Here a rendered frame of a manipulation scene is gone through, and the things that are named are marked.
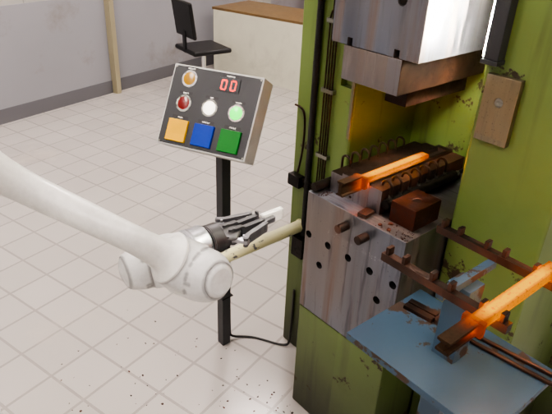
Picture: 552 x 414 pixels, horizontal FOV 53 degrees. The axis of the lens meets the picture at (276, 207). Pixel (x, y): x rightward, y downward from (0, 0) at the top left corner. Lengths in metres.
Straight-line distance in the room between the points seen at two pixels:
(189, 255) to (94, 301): 1.77
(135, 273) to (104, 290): 1.68
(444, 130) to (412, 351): 0.88
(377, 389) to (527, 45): 1.09
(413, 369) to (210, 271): 0.58
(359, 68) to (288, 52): 4.20
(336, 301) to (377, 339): 0.41
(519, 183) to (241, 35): 4.83
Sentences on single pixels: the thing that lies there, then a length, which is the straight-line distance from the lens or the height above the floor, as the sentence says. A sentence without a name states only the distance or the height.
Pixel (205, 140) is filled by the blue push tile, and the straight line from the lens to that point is 1.87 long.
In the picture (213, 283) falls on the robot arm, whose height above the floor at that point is 1.07.
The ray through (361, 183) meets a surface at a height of 0.99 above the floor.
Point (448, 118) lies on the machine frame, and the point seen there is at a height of 1.07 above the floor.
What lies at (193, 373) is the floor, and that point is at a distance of 2.40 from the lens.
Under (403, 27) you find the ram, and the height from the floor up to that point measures 1.44.
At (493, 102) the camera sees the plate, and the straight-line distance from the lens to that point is 1.51.
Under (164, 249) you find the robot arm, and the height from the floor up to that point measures 1.13.
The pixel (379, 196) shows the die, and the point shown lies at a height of 0.97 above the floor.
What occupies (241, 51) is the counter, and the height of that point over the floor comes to 0.28.
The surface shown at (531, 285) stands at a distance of 1.28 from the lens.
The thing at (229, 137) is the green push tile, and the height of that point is 1.02.
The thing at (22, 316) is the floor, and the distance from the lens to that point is 2.82.
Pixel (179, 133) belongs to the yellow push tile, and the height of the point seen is 1.00.
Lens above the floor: 1.71
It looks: 29 degrees down
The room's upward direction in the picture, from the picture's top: 3 degrees clockwise
